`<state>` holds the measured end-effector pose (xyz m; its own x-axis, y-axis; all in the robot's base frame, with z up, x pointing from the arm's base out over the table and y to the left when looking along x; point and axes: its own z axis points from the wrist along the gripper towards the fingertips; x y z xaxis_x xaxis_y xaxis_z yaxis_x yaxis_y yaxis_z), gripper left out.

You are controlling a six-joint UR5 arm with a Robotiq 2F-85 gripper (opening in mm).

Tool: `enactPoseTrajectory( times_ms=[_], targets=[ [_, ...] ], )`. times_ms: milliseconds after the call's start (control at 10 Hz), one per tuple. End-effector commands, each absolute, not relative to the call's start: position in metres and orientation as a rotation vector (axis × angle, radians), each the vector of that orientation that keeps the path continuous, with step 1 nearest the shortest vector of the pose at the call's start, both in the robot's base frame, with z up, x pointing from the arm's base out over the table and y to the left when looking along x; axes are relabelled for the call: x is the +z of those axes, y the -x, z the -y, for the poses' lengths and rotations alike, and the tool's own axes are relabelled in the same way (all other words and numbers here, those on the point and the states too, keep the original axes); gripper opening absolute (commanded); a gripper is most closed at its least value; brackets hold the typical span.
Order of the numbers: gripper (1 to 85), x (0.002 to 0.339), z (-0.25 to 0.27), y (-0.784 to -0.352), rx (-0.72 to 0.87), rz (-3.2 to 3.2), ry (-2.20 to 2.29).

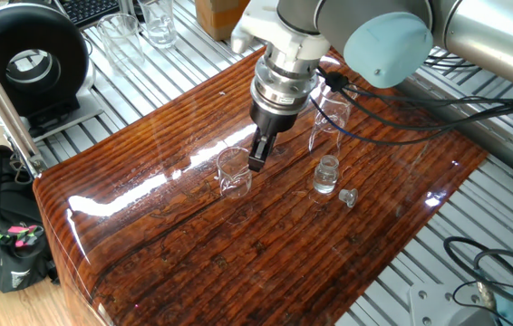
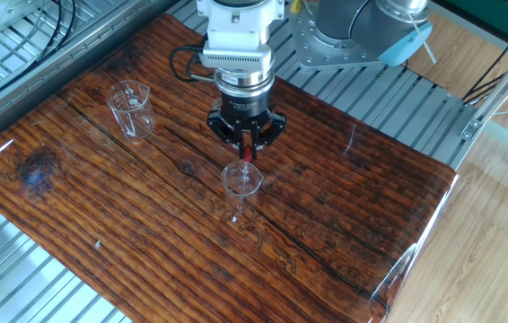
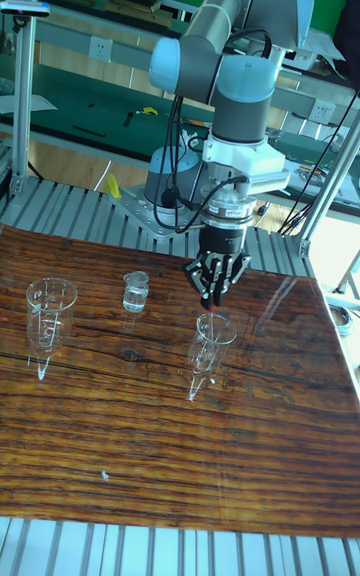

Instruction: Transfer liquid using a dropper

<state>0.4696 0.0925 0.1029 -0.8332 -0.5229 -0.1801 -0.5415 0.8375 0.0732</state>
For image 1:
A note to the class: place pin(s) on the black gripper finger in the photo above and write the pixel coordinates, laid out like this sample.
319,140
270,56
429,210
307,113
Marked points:
257,154
269,145

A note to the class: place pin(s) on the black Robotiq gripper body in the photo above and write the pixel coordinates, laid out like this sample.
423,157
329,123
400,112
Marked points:
274,115

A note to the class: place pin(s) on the small glass reagent bottle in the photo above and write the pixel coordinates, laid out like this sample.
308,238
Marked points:
325,179

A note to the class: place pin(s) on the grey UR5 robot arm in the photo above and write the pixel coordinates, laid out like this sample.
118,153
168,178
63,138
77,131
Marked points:
388,45

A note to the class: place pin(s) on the silver wrist coupling flange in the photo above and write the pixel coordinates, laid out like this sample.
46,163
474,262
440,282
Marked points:
283,83

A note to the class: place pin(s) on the small clear glass beaker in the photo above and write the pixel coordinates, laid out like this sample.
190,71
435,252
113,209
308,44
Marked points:
235,181

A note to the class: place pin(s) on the tall clear glass beaker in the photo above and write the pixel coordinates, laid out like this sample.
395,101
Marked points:
333,115

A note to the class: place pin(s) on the clear glass bottle stopper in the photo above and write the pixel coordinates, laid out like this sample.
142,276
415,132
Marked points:
348,197

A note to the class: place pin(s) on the glossy wood-pattern mat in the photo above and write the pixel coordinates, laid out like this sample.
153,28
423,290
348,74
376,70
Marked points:
193,249

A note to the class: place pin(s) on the large clear glass beaker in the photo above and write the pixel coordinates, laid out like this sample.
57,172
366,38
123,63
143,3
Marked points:
159,27
120,45

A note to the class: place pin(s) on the black computer keyboard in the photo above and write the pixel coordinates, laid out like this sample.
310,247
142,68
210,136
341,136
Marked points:
89,11

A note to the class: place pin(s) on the black backpack with colourful print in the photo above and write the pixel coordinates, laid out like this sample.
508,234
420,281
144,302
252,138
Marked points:
2,204

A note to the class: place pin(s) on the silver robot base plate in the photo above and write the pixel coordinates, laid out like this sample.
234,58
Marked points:
433,308

